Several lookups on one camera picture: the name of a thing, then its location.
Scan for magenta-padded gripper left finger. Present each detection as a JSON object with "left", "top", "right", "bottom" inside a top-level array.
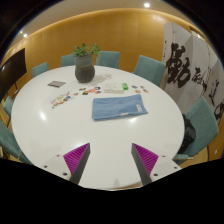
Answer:
[{"left": 42, "top": 142, "right": 91, "bottom": 185}]

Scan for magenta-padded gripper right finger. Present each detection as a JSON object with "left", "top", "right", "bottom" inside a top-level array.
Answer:
[{"left": 131, "top": 142, "right": 183, "bottom": 186}]

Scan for blue towel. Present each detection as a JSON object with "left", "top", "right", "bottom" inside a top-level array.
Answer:
[{"left": 91, "top": 93, "right": 149, "bottom": 122}]

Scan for colourful sticker sheet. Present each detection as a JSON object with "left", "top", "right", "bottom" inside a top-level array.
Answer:
[{"left": 49, "top": 91, "right": 73, "bottom": 110}]

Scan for grey flat card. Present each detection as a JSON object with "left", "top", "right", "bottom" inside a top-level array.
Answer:
[{"left": 47, "top": 80, "right": 67, "bottom": 89}]

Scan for white flat box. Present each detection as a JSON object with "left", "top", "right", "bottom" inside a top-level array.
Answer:
[{"left": 103, "top": 83, "right": 125, "bottom": 94}]

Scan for grey pot with green plant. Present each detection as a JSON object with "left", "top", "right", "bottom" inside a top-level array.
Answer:
[{"left": 72, "top": 42, "right": 102, "bottom": 84}]

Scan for teal chairs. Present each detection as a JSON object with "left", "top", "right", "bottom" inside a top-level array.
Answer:
[{"left": 0, "top": 50, "right": 221, "bottom": 166}]

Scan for white calligraphy folding screen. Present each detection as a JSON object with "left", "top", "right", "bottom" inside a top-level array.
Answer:
[{"left": 161, "top": 22, "right": 224, "bottom": 134}]

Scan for ceiling lights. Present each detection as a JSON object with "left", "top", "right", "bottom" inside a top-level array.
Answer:
[{"left": 20, "top": 1, "right": 152, "bottom": 38}]

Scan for black wall screen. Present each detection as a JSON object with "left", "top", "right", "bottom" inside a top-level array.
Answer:
[{"left": 0, "top": 48, "right": 28, "bottom": 101}]

